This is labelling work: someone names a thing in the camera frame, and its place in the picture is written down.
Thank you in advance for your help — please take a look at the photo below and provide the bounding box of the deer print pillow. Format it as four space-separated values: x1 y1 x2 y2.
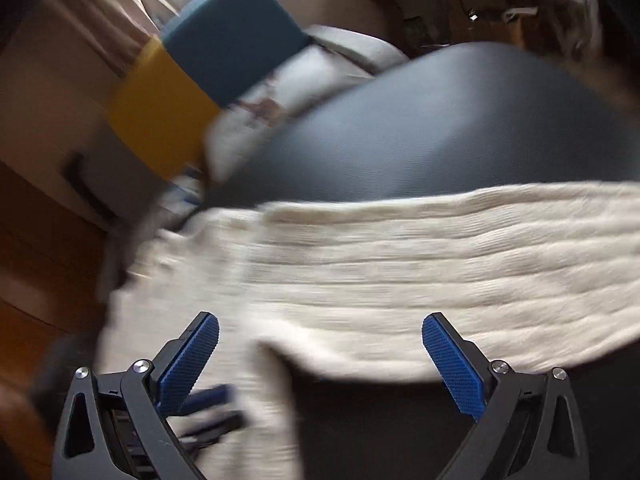
205 44 372 183

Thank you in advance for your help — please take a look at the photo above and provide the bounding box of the beige curtain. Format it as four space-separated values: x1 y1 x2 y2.
43 0 158 76

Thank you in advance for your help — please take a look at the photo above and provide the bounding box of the tricolour sofa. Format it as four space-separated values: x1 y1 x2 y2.
64 0 411 212

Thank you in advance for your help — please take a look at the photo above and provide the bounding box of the cream knitted sweater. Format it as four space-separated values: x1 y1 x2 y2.
98 182 639 479

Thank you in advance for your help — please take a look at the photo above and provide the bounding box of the wooden side table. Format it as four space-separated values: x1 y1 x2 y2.
357 0 601 59

